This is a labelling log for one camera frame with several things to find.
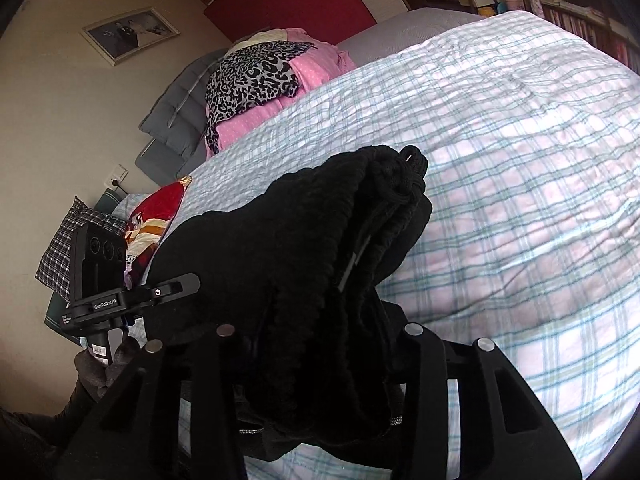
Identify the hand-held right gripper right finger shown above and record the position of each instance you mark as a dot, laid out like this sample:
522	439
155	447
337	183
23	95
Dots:
425	385

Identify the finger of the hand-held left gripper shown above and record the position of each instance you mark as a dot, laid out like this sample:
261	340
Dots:
165	289

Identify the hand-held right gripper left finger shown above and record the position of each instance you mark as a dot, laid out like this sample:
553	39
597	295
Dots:
215	385

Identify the black pants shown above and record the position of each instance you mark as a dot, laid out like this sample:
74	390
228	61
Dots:
300	260

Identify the person's left forearm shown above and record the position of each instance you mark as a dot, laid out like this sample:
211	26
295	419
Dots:
40	435

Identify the person's left hand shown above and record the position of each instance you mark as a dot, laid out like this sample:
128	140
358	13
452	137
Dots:
107	375

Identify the dark checked pillow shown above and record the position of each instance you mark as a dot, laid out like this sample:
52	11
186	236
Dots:
55	260

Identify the red floral printed blanket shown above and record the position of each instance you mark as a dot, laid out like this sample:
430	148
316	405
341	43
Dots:
160	205

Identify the grey quilted cushion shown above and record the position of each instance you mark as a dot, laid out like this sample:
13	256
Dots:
175	105
160	165

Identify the leopard print cloth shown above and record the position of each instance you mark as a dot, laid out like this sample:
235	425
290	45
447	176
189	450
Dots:
250	80

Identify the plaid bed quilt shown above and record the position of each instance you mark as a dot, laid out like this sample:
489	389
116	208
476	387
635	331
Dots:
500	160

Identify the pink dotted pillow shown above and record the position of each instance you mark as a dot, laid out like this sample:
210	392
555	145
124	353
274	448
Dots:
310	70

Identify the pale yellow cloth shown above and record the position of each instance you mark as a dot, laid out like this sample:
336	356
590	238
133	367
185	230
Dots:
260	40

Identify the grey bed sheet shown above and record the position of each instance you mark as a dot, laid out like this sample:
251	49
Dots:
400	35

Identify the pink storage box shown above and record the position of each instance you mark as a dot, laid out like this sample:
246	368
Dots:
510	2

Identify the wooden bookshelf with books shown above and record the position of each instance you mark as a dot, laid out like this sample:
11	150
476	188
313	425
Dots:
580	15

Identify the white wall socket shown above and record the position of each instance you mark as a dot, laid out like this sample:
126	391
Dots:
118	175

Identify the framed wall picture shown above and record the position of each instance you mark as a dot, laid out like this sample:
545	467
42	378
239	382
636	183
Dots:
130	32

